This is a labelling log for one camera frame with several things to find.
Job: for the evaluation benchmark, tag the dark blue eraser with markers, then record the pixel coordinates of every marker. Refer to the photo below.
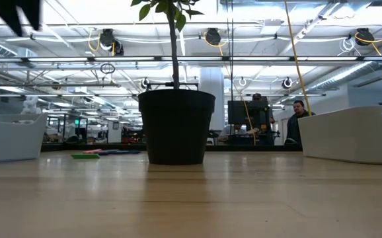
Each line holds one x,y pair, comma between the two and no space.
106,152

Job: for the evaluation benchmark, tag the grey plastic bin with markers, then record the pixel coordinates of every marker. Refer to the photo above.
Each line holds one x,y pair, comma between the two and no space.
343,137
9,142

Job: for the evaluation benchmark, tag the white cabinet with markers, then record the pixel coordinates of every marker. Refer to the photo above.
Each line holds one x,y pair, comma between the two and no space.
114,132

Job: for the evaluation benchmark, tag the white building column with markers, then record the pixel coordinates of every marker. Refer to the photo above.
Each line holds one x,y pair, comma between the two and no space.
215,82

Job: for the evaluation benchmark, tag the green plant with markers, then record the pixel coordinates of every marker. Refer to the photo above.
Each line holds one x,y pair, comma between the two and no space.
176,129

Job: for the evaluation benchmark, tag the black monitor workstation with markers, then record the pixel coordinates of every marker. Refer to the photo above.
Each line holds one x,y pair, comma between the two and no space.
247,112

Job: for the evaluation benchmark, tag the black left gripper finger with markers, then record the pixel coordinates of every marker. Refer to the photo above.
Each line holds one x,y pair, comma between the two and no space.
36,15
7,15

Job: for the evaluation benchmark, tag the green eraser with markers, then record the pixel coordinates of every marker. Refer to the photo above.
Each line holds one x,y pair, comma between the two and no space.
85,156

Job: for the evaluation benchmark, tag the person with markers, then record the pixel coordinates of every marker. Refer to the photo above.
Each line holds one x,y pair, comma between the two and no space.
298,122
257,96
232,130

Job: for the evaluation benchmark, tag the black plant pot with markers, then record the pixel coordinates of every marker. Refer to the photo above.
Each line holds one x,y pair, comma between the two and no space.
158,84

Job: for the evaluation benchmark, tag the ceiling light rail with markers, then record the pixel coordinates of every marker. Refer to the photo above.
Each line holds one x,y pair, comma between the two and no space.
260,57

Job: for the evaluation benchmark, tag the blue crayon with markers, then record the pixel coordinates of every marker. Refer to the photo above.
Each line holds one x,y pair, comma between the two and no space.
128,152

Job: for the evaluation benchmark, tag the white figure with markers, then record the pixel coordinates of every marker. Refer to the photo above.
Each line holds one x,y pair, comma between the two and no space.
29,105

